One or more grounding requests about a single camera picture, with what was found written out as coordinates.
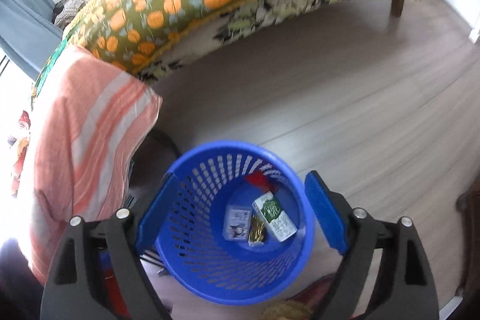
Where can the crushed red soda can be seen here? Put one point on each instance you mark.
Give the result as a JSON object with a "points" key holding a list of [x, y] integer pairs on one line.
{"points": [[24, 121]]}

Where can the blue plastic waste basket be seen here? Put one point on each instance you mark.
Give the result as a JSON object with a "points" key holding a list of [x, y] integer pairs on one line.
{"points": [[191, 242]]}

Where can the gold foil wrapper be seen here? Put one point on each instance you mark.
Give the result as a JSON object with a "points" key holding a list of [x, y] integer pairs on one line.
{"points": [[257, 232]]}

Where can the white milk carton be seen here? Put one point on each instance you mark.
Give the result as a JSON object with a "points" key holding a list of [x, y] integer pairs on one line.
{"points": [[275, 218]]}

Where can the blue grey curtain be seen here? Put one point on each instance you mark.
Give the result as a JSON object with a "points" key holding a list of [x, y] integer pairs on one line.
{"points": [[28, 37]]}

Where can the red snack wrapper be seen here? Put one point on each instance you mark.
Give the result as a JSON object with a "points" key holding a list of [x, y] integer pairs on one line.
{"points": [[261, 181]]}

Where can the small grey card box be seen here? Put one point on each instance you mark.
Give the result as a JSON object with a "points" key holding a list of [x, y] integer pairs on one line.
{"points": [[237, 221]]}

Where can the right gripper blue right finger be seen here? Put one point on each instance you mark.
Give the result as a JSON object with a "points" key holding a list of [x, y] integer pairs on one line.
{"points": [[404, 287]]}

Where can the pile of clothes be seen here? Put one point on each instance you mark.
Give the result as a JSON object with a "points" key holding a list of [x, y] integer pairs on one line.
{"points": [[65, 11]]}

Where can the pink striped tablecloth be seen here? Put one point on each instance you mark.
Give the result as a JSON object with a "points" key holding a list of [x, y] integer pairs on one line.
{"points": [[87, 124]]}

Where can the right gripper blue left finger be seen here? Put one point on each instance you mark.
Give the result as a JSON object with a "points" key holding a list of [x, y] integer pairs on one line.
{"points": [[97, 265]]}

